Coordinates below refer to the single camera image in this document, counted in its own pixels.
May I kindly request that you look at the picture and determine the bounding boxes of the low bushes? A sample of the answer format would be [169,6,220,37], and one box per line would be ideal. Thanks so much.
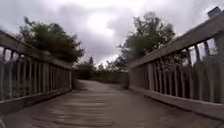
[71,56,130,85]

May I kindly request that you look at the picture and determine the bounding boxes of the wooden plank bridge deck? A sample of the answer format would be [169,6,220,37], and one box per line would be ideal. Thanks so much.
[0,79,224,128]

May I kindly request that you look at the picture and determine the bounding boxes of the green leafy tree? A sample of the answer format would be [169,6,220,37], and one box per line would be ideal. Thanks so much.
[114,11,178,73]
[14,16,86,65]

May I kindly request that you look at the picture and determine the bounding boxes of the wooden bridge railing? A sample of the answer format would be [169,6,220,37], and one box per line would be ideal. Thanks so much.
[0,29,74,116]
[127,6,224,121]

